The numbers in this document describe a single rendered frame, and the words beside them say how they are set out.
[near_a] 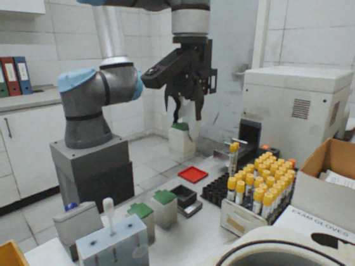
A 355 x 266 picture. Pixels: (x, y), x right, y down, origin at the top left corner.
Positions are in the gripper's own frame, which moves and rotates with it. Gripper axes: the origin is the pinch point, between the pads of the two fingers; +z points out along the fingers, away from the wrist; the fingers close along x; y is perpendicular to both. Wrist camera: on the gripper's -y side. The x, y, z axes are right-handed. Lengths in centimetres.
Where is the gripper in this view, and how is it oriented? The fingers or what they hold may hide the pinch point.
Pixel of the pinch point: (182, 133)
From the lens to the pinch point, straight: 49.9
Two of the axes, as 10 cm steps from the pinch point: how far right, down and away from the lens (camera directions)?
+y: 7.0, -2.5, 6.7
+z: 0.0, 9.4, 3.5
